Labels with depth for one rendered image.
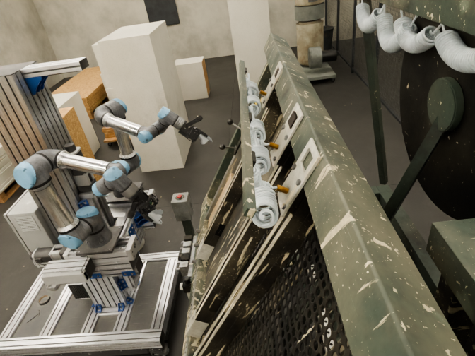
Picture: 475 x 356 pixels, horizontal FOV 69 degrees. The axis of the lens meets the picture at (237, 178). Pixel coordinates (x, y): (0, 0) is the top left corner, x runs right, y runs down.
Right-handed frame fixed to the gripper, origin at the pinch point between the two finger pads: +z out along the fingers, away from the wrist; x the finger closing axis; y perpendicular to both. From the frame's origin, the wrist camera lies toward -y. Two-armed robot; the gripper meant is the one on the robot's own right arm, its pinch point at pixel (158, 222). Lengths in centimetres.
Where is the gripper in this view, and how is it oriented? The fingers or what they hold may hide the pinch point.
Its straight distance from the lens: 176.0
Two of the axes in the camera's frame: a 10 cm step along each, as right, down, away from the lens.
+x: 0.3, -5.5, 8.3
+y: 8.2, -4.7, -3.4
